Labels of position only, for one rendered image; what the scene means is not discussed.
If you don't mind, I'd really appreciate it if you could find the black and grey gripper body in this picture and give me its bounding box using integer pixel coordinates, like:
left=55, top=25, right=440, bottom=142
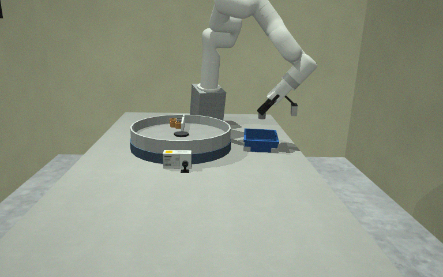
left=267, top=77, right=295, bottom=105

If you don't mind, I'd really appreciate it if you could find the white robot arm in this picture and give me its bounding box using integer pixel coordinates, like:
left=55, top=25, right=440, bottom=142
left=197, top=0, right=317, bottom=92

